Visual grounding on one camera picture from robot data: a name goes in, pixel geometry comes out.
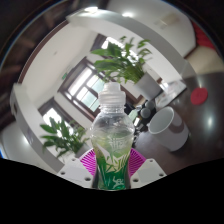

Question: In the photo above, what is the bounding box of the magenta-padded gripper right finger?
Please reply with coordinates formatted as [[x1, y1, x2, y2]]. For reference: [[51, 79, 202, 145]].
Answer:
[[128, 148, 167, 188]]

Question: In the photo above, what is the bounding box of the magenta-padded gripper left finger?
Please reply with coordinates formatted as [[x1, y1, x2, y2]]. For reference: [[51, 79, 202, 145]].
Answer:
[[57, 148, 98, 189]]

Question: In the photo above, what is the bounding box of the clear green-label drink bottle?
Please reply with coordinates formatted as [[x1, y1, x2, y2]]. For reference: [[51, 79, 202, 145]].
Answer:
[[89, 82, 136, 191]]

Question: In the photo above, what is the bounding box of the small potted green plant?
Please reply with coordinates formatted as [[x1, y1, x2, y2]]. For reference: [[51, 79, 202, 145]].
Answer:
[[39, 116, 91, 159]]

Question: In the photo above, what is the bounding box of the dark-framed window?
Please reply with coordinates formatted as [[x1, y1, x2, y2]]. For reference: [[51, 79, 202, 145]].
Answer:
[[38, 96, 79, 134], [89, 33, 116, 53]]

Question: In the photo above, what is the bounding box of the printed paper brochure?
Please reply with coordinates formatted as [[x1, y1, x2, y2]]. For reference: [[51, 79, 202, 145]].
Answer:
[[154, 79, 188, 108]]

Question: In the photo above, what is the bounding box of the large potted green plant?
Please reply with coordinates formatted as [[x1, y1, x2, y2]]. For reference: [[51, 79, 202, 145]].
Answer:
[[90, 35, 164, 101]]

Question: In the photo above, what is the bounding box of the dark wooden glazed door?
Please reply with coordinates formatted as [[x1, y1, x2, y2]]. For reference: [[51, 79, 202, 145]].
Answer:
[[58, 56, 134, 123]]

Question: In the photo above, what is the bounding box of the flat round red coaster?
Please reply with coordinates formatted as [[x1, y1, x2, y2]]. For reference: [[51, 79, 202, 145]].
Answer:
[[190, 87, 209, 106]]

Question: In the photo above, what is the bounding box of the red carpeted staircase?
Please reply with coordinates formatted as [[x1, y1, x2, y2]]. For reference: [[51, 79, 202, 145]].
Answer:
[[191, 23, 217, 51]]

